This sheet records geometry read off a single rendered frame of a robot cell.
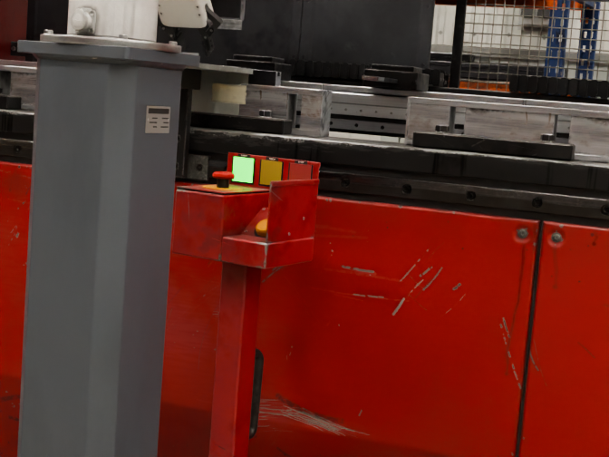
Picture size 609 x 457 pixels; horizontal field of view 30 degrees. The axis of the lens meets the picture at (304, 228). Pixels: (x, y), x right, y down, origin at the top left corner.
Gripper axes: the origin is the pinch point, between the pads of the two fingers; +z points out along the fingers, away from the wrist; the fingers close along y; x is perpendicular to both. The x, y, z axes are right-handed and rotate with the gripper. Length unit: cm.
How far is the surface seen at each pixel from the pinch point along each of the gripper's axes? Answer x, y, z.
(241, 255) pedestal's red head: 48, -27, 10
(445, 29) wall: -366, 53, 231
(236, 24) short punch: -10.9, -4.7, 1.9
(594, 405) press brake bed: 39, -85, 46
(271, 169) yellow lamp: 26.5, -25.0, 8.1
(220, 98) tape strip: 0.7, -3.5, 12.3
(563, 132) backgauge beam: -19, -70, 30
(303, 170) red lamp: 27.4, -31.6, 7.1
